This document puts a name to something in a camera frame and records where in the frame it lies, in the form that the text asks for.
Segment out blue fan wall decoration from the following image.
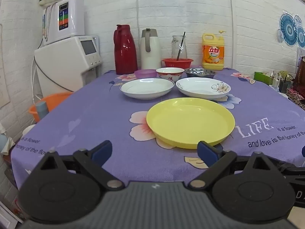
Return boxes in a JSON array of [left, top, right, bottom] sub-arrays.
[[277, 13, 305, 48]]

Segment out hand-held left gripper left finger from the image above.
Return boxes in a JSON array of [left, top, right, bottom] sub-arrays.
[[28, 140, 125, 191]]

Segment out black straw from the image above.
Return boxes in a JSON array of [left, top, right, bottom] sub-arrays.
[[176, 31, 186, 61]]

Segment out stainless steel bowl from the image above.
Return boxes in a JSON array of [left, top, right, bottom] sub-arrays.
[[184, 68, 216, 79]]

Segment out white water purifier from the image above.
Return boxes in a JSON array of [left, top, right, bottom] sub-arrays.
[[42, 0, 86, 46]]

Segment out pink translucent plastic bowl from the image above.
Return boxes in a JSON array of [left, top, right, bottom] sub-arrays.
[[134, 69, 158, 79]]

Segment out white ceramic bowl red pattern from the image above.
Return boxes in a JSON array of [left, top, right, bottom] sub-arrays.
[[156, 67, 185, 82]]

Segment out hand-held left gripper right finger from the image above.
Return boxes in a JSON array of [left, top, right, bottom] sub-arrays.
[[188, 141, 287, 189]]

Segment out orange plastic basin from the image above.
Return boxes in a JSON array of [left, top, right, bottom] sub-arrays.
[[28, 92, 74, 122]]

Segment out red plastic colander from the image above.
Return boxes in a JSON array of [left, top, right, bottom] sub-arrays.
[[162, 58, 194, 69]]

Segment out white plate with blue rim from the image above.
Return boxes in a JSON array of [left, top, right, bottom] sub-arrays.
[[120, 78, 175, 100]]

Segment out yellow detergent bottle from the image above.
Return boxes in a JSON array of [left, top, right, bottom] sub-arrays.
[[202, 30, 226, 71]]

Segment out grey-blue cup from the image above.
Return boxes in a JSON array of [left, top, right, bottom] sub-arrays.
[[35, 101, 50, 121]]

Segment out yellow plastic plate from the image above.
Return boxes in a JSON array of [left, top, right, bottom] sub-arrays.
[[146, 98, 235, 150]]

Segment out white thermos jug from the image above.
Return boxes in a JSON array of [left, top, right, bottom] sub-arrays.
[[140, 28, 162, 70]]

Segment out green box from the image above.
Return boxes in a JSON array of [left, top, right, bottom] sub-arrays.
[[254, 71, 275, 86]]

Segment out clear glass jar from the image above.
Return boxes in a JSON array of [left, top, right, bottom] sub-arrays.
[[171, 35, 188, 60]]

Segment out white charger with cables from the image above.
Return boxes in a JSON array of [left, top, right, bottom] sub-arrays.
[[272, 71, 295, 94]]

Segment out white water dispenser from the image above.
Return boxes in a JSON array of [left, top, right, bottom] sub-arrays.
[[34, 35, 104, 94]]

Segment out purple floral tablecloth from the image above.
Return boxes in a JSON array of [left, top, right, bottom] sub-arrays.
[[10, 65, 305, 192]]

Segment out brown bag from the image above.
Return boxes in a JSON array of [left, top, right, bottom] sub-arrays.
[[293, 56, 305, 94]]

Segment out white plate with floral print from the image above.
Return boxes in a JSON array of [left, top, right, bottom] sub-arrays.
[[176, 77, 231, 100]]

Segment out red thermos jug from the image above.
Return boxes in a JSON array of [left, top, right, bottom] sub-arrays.
[[113, 24, 138, 75]]

